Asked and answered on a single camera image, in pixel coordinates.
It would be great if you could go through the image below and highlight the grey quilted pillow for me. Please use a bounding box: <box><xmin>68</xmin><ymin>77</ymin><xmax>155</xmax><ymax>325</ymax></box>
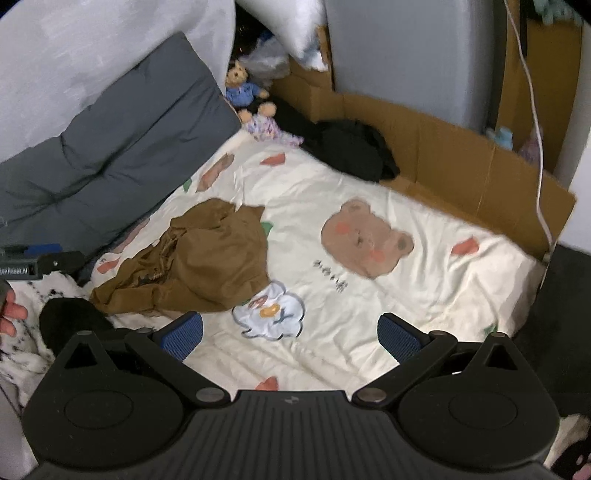
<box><xmin>1</xmin><ymin>33</ymin><xmax>239</xmax><ymax>257</ymax></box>

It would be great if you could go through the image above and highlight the brown shirt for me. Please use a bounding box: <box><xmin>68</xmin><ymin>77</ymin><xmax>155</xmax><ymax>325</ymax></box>
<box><xmin>90</xmin><ymin>198</ymin><xmax>270</xmax><ymax>314</ymax></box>

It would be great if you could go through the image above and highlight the grey upright panel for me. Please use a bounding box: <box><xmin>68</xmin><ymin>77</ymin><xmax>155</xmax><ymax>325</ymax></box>
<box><xmin>325</xmin><ymin>0</ymin><xmax>494</xmax><ymax>131</ymax></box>

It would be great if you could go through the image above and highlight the white cable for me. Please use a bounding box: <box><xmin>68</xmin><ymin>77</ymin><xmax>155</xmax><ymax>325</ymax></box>
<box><xmin>503</xmin><ymin>0</ymin><xmax>555</xmax><ymax>255</ymax></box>

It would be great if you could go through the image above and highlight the black garment pile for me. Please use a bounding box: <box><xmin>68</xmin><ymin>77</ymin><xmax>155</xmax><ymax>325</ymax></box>
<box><xmin>301</xmin><ymin>120</ymin><xmax>401</xmax><ymax>183</ymax></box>

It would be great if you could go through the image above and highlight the clear plastic bag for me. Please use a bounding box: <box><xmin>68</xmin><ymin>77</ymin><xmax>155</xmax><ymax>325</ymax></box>
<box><xmin>238</xmin><ymin>36</ymin><xmax>290</xmax><ymax>87</ymax></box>

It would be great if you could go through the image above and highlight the person's left hand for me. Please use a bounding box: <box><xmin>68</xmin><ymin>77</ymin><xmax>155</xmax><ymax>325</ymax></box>
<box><xmin>1</xmin><ymin>298</ymin><xmax>28</xmax><ymax>337</ymax></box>

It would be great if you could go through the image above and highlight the floral patterned cloth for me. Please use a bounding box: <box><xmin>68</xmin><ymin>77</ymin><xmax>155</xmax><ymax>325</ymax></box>
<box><xmin>242</xmin><ymin>114</ymin><xmax>304</xmax><ymax>147</ymax></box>

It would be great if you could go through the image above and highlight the brown cardboard panel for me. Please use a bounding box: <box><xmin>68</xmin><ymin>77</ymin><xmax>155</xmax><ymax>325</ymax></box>
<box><xmin>271</xmin><ymin>25</ymin><xmax>577</xmax><ymax>259</ymax></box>

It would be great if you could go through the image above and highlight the white pillow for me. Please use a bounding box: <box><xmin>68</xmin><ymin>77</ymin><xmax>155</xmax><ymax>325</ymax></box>
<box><xmin>236</xmin><ymin>0</ymin><xmax>327</xmax><ymax>65</ymax></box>

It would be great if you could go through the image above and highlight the white black spotted blanket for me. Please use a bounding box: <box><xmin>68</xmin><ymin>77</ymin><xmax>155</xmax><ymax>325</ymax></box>
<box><xmin>1</xmin><ymin>272</ymin><xmax>88</xmax><ymax>407</ymax></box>

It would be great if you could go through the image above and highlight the teddy bear blue shirt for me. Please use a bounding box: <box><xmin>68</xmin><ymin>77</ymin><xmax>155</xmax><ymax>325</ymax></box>
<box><xmin>225</xmin><ymin>60</ymin><xmax>276</xmax><ymax>124</ymax></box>

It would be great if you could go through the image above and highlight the black knit sleeve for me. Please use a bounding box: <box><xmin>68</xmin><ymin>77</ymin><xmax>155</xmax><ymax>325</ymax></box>
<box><xmin>39</xmin><ymin>298</ymin><xmax>114</xmax><ymax>357</ymax></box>

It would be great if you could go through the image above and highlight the white cartoon bear bedsheet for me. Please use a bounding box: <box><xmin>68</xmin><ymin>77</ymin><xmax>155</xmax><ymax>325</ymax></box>
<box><xmin>91</xmin><ymin>132</ymin><xmax>544</xmax><ymax>392</ymax></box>

